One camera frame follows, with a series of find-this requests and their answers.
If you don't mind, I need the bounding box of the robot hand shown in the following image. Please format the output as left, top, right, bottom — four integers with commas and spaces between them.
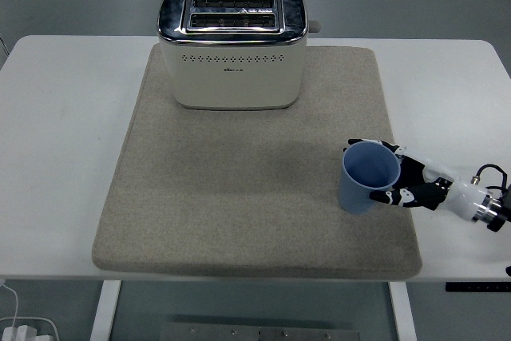
347, 138, 491, 223

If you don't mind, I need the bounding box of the blue plastic cup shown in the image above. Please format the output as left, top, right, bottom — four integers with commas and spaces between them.
337, 141, 402, 216

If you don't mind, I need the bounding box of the black table control panel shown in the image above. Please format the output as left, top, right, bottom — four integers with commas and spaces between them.
446, 282, 511, 294

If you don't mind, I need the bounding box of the white table leg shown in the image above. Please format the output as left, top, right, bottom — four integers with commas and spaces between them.
88, 280, 122, 341
388, 281, 418, 341

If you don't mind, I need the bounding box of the beige fabric mat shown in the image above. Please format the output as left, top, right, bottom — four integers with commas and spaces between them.
91, 45, 423, 280

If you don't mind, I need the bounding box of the white and chrome toaster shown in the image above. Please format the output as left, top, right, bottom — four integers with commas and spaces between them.
156, 0, 322, 111

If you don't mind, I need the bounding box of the grey metal plate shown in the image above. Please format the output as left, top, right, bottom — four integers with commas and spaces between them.
158, 320, 362, 341

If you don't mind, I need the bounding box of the white power strip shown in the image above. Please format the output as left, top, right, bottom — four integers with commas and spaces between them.
0, 315, 61, 341

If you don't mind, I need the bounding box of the white plug adapter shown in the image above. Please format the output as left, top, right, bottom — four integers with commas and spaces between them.
2, 323, 39, 341

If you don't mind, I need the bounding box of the white cable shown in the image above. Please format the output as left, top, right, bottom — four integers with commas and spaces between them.
0, 279, 22, 330

